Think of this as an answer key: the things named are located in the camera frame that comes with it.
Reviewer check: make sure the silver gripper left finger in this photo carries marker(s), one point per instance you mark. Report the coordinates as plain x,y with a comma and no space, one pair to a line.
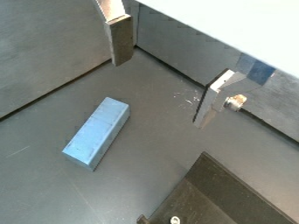
118,29

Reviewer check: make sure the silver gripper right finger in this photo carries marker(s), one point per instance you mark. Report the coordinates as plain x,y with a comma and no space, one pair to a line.
224,91

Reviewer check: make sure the light blue rectangular block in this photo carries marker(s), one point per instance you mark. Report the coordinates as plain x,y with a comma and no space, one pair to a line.
88,145

